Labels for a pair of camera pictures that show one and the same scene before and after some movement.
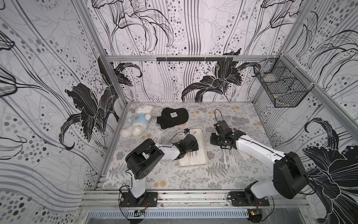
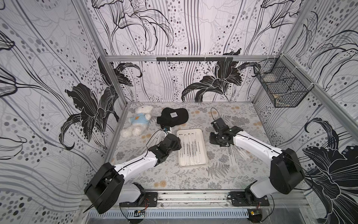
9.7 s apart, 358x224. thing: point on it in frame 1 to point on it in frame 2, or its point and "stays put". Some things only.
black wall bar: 194,59 stays put
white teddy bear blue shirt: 139,122 stays put
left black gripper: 196,148 to 177,143
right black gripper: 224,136 stays put
